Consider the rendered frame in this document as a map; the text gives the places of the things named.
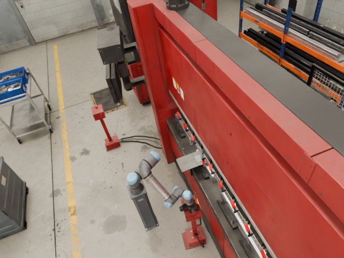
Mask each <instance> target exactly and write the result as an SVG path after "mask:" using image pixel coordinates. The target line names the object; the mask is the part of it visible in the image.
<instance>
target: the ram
mask: <svg viewBox="0 0 344 258"><path fill-rule="evenodd" d="M159 34H160V40H161V46H162V52H163V58H164V64H165V70H166V76H167V82H168V88H169V90H170V92H171V93H172V95H173V97H174V98H175V100H176V101H177V103H178V105H179V106H180V108H181V109H182V111H183V112H184V114H185V116H186V117H187V119H188V120H189V122H190V123H191V125H192V126H193V128H194V129H195V131H196V132H197V134H198V136H199V137H200V139H201V140H202V142H203V143H204V145H205V146H206V148H207V150H208V151H209V153H210V154H211V156H212V157H213V159H214V161H215V162H216V164H217V165H218V167H219V169H220V170H221V172H222V173H223V175H224V176H225V178H226V179H227V181H228V183H229V184H230V186H231V187H232V189H233V190H234V192H235V194H236V195H237V197H238V198H239V200H240V201H241V203H242V204H243V206H244V207H245V209H246V210H247V212H248V214H249V215H250V217H251V218H252V220H253V221H254V223H255V225H256V226H257V228H258V229H259V231H260V233H261V234H262V236H263V237H264V239H265V240H266V242H267V243H268V245H269V247H270V248H271V250H272V251H273V253H274V254H275V256H276V258H344V223H343V222H342V221H341V220H340V219H339V218H338V217H337V215H336V214H335V213H334V212H333V211H332V210H331V209H330V208H329V207H328V206H327V205H326V204H325V202H324V201H323V200H322V199H321V198H320V197H319V196H318V195H317V194H316V193H315V192H314V190H313V189H312V188H311V187H310V186H309V185H308V184H307V183H306V182H305V181H304V180H303V179H302V177H301V176H300V175H299V174H298V173H297V172H296V171H295V170H294V169H293V168H292V167H291V165H290V164H289V163H288V162H287V161H286V160H285V159H284V158H283V157H282V156H281V155H280V153H279V152H278V151H277V150H276V149H275V148H274V147H273V146H272V145H271V144H270V143H269V141H268V140H267V139H266V138H265V137H264V136H263V135H262V134H261V133H260V132H259V131H258V130H257V128H256V127H255V126H254V125H253V124H252V123H251V122H250V121H249V120H248V119H247V118H246V116H245V115H244V114H243V113H242V112H241V111H240V110H239V109H238V108H237V107H236V106H235V104H234V103H233V102H232V101H231V100H230V99H229V98H228V97H227V96H226V95H225V94H224V92H223V91H222V90H221V89H220V88H219V87H218V86H217V85H216V84H215V83H214V82H213V81H212V79H211V78H210V77H209V76H208V75H207V74H206V73H205V72H204V71H203V70H202V69H201V67H200V66H199V65H198V64H197V63H196V62H195V61H194V60H193V59H192V58H191V57H190V55H189V54H188V53H187V52H186V51H185V50H184V49H183V48H182V47H181V46H180V45H179V44H178V42H177V41H176V40H175V39H174V38H173V37H172V36H171V35H170V34H169V33H168V32H167V30H166V29H165V28H164V27H159ZM173 78H174V80H175V81H176V88H177V84H178V85H179V92H180V88H181V89H182V91H183V95H184V100H183V98H182V97H181V92H180V93H178V88H177V89H176V88H175V87H174V82H173ZM171 93H170V95H171ZM172 95H171V97H172ZM173 97H172V98H173ZM174 98H173V100H174ZM175 100H174V101H175ZM175 103H176V102H175ZM177 103H176V104H177ZM178 105H177V106H178ZM179 106H178V108H179ZM180 108H179V109H180ZM181 109H180V111H181ZM182 111H181V112H182ZM182 114H183V113H182ZM184 114H183V116H184ZM185 116H184V117H185ZM186 117H185V119H186ZM187 119H186V120H187ZM188 120H187V122H188ZM189 122H188V124H189ZM189 125H190V124H189ZM191 125H190V127H191ZM191 128H192V127H191ZM193 128H192V130H193ZM193 131H194V130H193ZM195 131H194V133H195ZM197 134H196V133H195V135H196V136H197ZM198 136H197V138H198V139H199V137H198ZM200 139H199V141H200ZM200 142H201V141H200ZM202 142H201V144H202ZM202 145H203V144H202ZM204 145H203V147H204ZM204 149H205V147H204ZM205 150H206V149H205ZM207 150H206V152H207ZM207 153H208V152H207ZM209 153H208V155H209ZM211 156H210V155H209V157H210V158H211ZM211 160H212V158H211ZM214 161H213V160H212V162H213V163H214ZM216 164H215V163H214V165H215V166H216ZM216 168H217V166H216ZM217 169H218V168H217ZM219 169H218V171H219ZM221 172H220V171H219V173H220V174H221ZM221 176H222V174H221ZM222 177H223V176H222ZM223 179H224V177H223ZM224 181H225V182H226V180H225V179H224ZM228 183H227V182H226V184H227V185H228ZM228 187H229V185H228ZM229 188H230V187H229ZM230 190H231V188H230ZM231 192H232V193H233V191H232V190H231ZM235 194H234V193H233V195H234V196H235ZM235 198H236V196H235ZM236 200H237V201H238V199H237V198H236ZM238 203H239V204H240V202H239V201H238ZM240 206H241V208H242V209H243V207H242V205H241V204H240ZM243 211H244V212H245V214H246V216H247V217H248V219H249V220H250V218H249V216H248V215H247V213H246V211H245V210H244V209H243ZM250 222H251V224H252V225H253V226H254V224H253V223H252V221H251V220H250ZM254 228H255V230H256V231H257V229H256V227H255V226H254ZM257 233H258V234H259V232H258V231H257ZM259 236H260V238H261V239H262V241H263V242H264V240H263V238H262V237H261V235H260V234H259ZM264 244H265V246H266V247H267V249H268V250H269V248H268V246H267V245H266V243H265V242H264ZM269 252H270V253H271V251H270V250H269ZM271 255H272V257H273V258H275V257H274V256H273V254H272V253H271Z"/></svg>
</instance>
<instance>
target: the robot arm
mask: <svg viewBox="0 0 344 258"><path fill-rule="evenodd" d="M160 160H161V158H160V156H159V155H158V154H157V153H156V152H155V151H151V152H150V153H149V154H148V155H147V156H146V157H145V158H144V159H143V160H142V161H141V162H140V163H139V167H138V168H137V169H136V170H135V171H134V172H132V173H129V174H128V176H127V178H126V179H127V182H128V184H129V186H130V193H131V194H132V195H135V196H136V195H139V194H141V193H142V192H143V190H144V187H143V185H142V183H140V181H141V180H142V179H144V180H146V181H147V182H148V183H149V184H150V185H151V187H152V188H153V189H154V190H155V191H156V192H157V193H158V194H159V196H160V197H161V198H162V199H163V200H164V201H165V202H164V205H165V206H166V207H167V208H171V207H172V206H173V205H174V204H175V203H176V202H177V200H178V199H179V198H180V197H181V198H183V199H184V200H185V202H186V203H185V204H183V205H182V206H180V207H179V208H180V211H184V210H185V209H187V208H188V209H189V211H190V213H193V212H196V210H197V209H198V208H197V205H196V202H195V199H193V197H192V194H191V192H190V191H189V190H184V189H182V188H181V187H179V186H175V187H174V188H173V193H172V194H171V195H170V194H169V193H168V191H167V190H166V189H165V188H164V187H163V186H162V185H161V183H160V182H159V181H158V180H157V179H156V178H155V177H154V176H153V174H152V172H151V169H152V168H153V167H154V166H155V165H156V164H157V163H158V162H159V161H160ZM196 208H197V209H196Z"/></svg>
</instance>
